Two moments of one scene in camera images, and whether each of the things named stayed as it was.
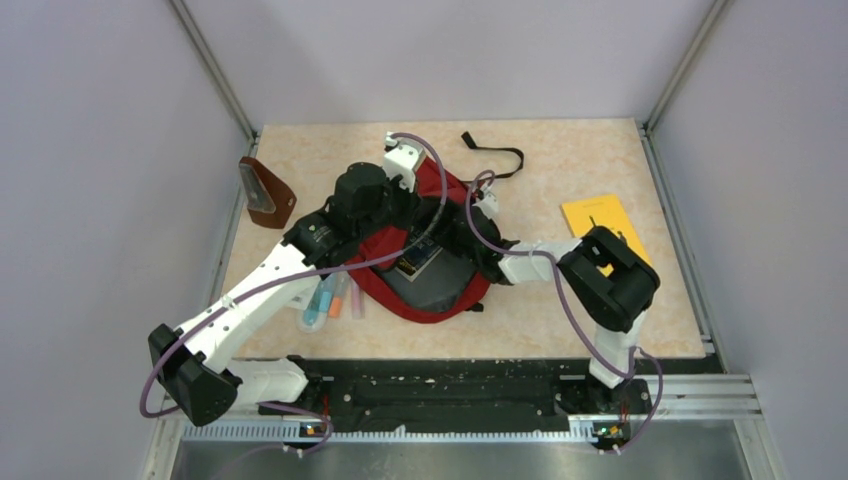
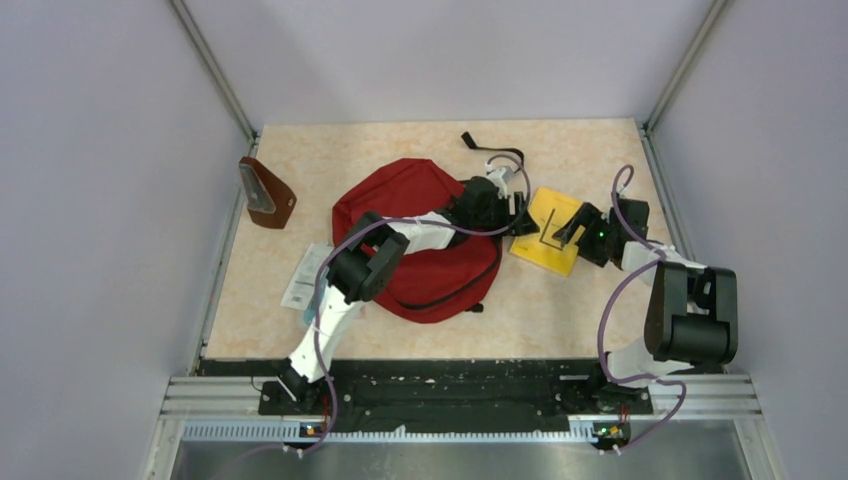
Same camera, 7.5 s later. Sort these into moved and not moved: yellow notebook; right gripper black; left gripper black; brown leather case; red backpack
Moved: right gripper black; yellow notebook; left gripper black
Not moved: red backpack; brown leather case
